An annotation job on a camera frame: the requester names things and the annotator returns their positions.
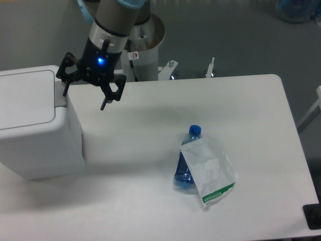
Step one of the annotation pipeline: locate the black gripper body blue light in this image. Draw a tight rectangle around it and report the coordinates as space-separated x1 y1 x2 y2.
77 38 121 87

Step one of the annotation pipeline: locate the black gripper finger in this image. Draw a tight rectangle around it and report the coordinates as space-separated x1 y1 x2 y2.
100 74 126 110
56 52 84 96

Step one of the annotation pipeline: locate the white plastic trash can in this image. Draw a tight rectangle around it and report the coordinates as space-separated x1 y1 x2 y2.
1 65 86 180

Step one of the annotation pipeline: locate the blue plastic water bottle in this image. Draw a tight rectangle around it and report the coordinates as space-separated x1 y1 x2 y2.
173 125 202 190

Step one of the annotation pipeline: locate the white paper bag green stripe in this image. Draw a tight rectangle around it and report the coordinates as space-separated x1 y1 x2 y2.
180 138 238 207

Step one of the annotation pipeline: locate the blue bag on floor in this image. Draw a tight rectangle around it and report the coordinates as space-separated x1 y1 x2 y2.
275 0 320 24

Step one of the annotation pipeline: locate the black clamp at table edge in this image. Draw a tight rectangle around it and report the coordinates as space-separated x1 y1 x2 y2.
303 203 320 230

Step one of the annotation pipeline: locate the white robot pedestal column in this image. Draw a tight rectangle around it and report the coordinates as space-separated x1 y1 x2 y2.
121 13 165 82

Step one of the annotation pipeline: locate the white metal table frame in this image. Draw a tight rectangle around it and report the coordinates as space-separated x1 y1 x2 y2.
125 57 216 82

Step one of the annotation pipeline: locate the white frame bar right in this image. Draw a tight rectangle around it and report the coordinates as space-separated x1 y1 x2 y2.
296 86 320 134

